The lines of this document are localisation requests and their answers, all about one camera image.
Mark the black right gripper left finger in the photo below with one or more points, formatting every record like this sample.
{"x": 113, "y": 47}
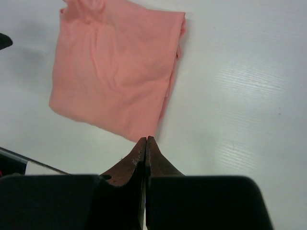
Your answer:
{"x": 113, "y": 200}

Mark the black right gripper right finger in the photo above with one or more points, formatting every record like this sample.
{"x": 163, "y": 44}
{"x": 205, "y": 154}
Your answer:
{"x": 220, "y": 202}

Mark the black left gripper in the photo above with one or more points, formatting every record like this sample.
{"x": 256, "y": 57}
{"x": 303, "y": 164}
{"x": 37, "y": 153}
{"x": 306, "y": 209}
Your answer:
{"x": 5, "y": 41}

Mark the salmon pink t-shirt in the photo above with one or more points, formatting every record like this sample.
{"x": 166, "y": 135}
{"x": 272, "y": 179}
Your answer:
{"x": 115, "y": 65}

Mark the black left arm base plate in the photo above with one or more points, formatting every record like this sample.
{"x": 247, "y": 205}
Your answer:
{"x": 14, "y": 163}

